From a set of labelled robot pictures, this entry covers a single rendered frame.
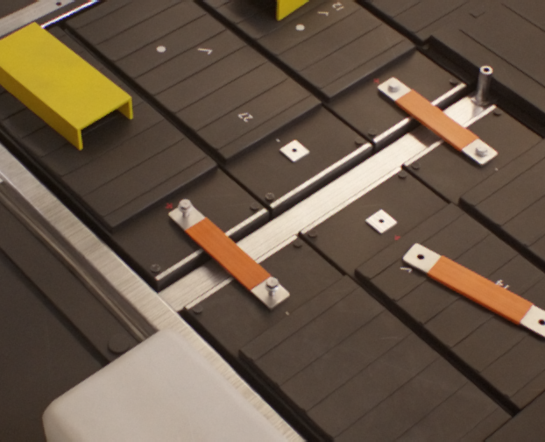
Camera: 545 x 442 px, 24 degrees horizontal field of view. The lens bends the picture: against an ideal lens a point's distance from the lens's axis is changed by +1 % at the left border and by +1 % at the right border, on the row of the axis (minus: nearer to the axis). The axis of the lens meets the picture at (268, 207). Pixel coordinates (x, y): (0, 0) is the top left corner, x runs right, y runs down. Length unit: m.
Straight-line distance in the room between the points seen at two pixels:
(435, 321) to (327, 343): 0.10
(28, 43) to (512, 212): 0.53
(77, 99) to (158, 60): 0.13
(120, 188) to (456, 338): 0.36
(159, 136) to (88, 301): 0.32
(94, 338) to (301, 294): 0.25
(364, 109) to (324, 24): 0.13
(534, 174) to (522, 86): 0.12
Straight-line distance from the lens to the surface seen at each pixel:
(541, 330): 1.17
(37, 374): 1.00
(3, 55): 1.37
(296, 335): 1.14
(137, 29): 1.43
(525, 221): 1.26
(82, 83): 1.32
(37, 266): 1.06
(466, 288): 1.18
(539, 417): 1.11
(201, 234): 1.22
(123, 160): 1.28
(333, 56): 1.40
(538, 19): 1.47
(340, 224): 1.24
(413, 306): 1.17
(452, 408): 1.11
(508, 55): 1.42
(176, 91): 1.35
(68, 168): 1.28
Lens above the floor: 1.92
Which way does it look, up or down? 48 degrees down
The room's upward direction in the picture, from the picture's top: 2 degrees clockwise
